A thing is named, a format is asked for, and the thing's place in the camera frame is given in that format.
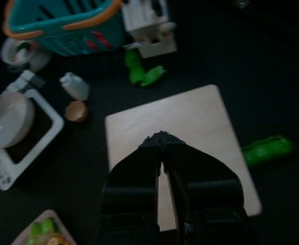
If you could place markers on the white toy knife block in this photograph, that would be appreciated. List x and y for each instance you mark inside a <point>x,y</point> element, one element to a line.
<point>149,25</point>

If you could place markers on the straight green toy vegetable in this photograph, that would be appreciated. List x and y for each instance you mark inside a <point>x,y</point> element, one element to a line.
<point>267,150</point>

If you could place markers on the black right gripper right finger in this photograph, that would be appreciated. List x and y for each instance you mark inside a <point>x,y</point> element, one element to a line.
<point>207,197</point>

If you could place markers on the white bowl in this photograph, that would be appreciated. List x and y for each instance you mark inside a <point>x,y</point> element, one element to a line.
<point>9,119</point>

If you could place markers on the light wooden cutting board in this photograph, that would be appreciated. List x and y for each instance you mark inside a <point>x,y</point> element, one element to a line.
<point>189,111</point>

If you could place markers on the grey dish rack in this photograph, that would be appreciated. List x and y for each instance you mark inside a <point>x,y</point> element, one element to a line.
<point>35,143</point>

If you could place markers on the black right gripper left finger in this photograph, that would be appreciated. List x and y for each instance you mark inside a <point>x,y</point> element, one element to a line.
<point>130,191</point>

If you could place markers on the light green toy food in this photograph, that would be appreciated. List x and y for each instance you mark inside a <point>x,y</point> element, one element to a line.
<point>41,229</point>

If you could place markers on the bent green toy vegetable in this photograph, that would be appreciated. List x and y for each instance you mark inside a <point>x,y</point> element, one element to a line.
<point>136,71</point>

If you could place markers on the white grey toy piece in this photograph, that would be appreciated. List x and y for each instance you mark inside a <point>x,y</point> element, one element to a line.
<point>23,81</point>

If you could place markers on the orange toy food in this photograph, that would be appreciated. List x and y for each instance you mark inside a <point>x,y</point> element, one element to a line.
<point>57,240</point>

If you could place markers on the white small bottle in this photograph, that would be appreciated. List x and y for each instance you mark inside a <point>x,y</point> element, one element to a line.
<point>75,86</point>

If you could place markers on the pale pink plate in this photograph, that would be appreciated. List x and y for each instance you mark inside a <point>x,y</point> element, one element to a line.
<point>27,234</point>

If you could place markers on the brown eggshell half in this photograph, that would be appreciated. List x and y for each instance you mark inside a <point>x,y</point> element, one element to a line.
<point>75,111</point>

